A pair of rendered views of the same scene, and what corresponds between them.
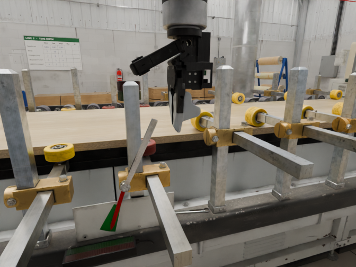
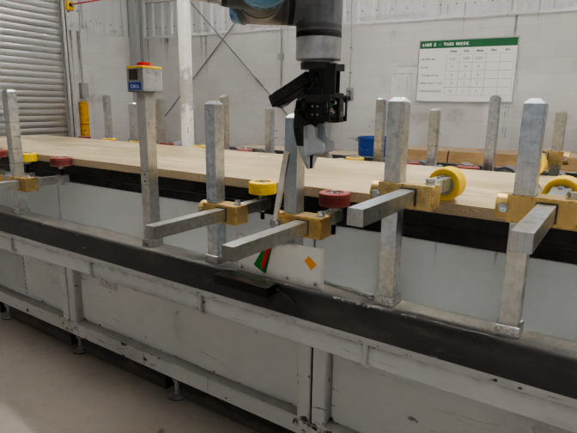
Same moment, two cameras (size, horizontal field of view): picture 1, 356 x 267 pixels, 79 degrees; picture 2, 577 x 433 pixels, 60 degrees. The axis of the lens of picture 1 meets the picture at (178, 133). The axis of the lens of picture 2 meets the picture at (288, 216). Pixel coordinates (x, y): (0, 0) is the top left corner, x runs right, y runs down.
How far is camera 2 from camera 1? 0.81 m
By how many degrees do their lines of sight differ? 49
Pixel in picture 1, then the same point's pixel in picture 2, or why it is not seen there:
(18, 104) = (215, 129)
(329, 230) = not seen: outside the picture
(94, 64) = (539, 91)
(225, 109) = (392, 155)
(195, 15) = (308, 51)
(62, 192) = (231, 213)
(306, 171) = (355, 217)
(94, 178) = not seen: hidden behind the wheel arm
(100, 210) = not seen: hidden behind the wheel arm
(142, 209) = (291, 259)
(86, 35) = (536, 27)
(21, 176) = (210, 191)
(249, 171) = (530, 299)
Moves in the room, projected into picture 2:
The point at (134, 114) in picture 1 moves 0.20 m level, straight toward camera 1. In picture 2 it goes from (292, 148) to (229, 153)
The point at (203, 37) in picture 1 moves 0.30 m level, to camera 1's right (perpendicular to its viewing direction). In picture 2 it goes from (328, 69) to (468, 60)
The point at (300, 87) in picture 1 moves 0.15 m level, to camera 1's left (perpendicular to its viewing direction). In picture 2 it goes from (527, 133) to (452, 129)
